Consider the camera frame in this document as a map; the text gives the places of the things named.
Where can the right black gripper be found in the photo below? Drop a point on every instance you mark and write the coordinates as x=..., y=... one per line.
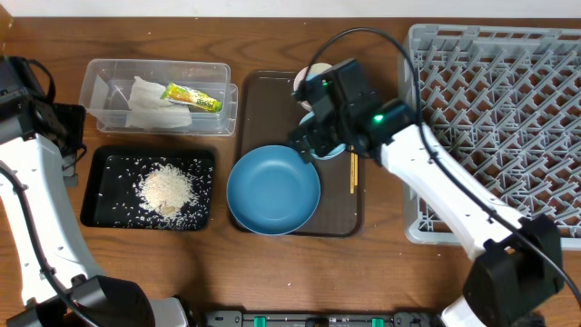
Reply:
x=315, y=137

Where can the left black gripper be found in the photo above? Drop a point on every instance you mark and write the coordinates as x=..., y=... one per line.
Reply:
x=69, y=116

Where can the small light blue bowl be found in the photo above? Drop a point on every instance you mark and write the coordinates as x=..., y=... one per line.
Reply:
x=333, y=153

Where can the large dark blue plate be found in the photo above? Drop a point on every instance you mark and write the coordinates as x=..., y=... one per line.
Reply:
x=271, y=191

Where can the cream cup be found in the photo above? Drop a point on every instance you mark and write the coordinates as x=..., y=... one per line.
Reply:
x=317, y=69

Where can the white napkin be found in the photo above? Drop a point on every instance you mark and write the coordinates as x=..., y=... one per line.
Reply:
x=148, y=110

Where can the yellow green snack wrapper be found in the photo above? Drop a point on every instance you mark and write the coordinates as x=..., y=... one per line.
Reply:
x=182, y=95

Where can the white rice food scraps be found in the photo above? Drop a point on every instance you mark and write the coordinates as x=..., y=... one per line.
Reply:
x=165, y=191

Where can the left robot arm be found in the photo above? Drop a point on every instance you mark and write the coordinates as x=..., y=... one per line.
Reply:
x=63, y=285

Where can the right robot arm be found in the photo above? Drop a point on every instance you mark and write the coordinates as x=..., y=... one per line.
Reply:
x=516, y=262

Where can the clear plastic waste bin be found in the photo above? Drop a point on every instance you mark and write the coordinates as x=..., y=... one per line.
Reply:
x=108, y=82

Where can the black food waste tray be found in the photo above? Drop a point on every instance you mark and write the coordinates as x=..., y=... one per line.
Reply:
x=91, y=191

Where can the grey dishwasher rack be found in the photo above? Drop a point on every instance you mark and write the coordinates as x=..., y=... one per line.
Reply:
x=505, y=102

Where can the dark brown serving tray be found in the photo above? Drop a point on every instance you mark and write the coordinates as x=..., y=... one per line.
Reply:
x=268, y=114

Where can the left wooden chopstick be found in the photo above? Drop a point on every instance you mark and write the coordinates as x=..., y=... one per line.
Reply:
x=352, y=188

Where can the wooden chopstick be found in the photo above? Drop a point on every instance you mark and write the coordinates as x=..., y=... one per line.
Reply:
x=352, y=188
x=356, y=170

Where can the right wooden chopstick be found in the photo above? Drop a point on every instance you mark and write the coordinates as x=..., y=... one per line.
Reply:
x=356, y=170

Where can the pink bowl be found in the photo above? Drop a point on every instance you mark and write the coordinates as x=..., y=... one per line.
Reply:
x=296, y=87

